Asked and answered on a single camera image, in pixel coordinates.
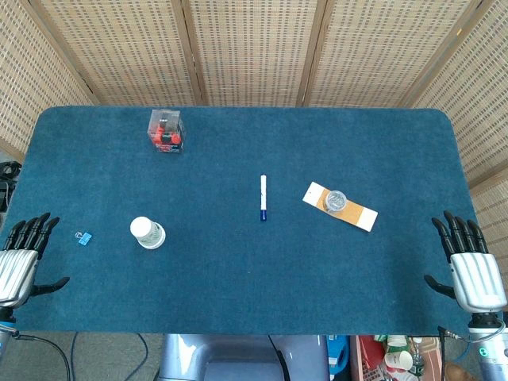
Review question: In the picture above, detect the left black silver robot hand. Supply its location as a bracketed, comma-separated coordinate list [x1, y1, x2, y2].
[0, 212, 71, 309]

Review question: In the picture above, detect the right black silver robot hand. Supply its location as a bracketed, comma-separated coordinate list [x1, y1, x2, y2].
[423, 210, 508, 314]

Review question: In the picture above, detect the clear box with red-black toy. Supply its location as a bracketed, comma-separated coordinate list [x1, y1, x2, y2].
[147, 109, 187, 156]

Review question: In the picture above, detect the black equipment pile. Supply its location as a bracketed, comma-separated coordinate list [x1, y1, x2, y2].
[0, 160, 21, 215]

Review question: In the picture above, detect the red plastic basket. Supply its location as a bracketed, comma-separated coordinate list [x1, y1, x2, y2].
[348, 335, 389, 381]

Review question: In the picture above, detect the blue plastic object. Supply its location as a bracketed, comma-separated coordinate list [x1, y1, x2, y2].
[326, 335, 352, 378]

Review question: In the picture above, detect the woven wicker screen panel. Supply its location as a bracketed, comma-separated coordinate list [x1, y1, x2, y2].
[411, 0, 508, 271]
[181, 0, 327, 107]
[30, 0, 204, 107]
[304, 0, 482, 109]
[0, 0, 93, 162]

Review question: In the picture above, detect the blue carpet table cover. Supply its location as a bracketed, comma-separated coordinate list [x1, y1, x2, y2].
[0, 106, 502, 337]

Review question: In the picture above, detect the white marker with blue cap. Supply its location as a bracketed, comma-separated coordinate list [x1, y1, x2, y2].
[260, 174, 268, 223]

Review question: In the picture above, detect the silver-blue robot torso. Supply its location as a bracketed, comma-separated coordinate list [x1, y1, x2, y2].
[158, 334, 330, 381]

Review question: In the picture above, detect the black right hand cable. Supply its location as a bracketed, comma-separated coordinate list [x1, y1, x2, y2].
[437, 325, 474, 341]

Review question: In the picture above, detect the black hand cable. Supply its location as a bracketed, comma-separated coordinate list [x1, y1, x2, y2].
[437, 325, 474, 341]
[11, 333, 72, 381]

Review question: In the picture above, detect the black left hand cable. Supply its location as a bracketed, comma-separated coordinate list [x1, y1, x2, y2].
[11, 333, 72, 381]

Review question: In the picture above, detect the blue floor cable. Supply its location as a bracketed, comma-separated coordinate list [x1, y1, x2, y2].
[70, 333, 80, 381]

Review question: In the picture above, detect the dark floor cable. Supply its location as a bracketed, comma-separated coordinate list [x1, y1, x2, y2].
[136, 333, 150, 368]

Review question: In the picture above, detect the black torso cable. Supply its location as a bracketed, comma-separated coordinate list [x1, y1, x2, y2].
[267, 335, 290, 381]

